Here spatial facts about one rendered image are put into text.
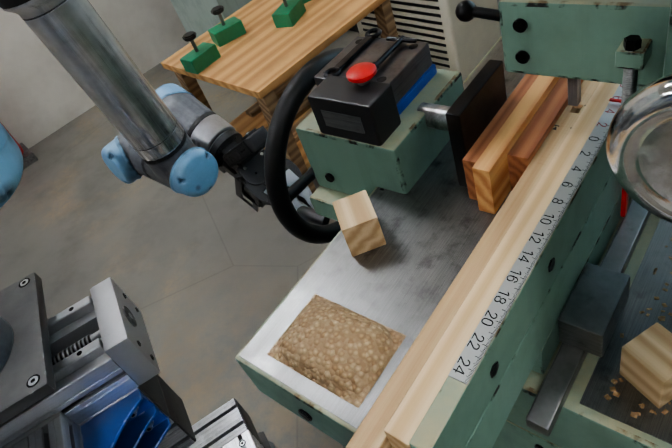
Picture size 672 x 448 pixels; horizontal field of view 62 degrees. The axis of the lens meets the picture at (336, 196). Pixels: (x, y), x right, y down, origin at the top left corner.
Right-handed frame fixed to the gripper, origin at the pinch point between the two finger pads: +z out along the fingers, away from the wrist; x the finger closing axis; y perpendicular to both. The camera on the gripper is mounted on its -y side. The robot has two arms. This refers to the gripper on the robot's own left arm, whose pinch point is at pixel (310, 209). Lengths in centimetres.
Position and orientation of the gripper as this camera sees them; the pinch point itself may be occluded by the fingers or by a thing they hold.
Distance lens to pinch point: 90.4
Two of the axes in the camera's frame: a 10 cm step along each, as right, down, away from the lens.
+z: 7.7, 5.9, -2.4
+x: -6.3, 6.3, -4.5
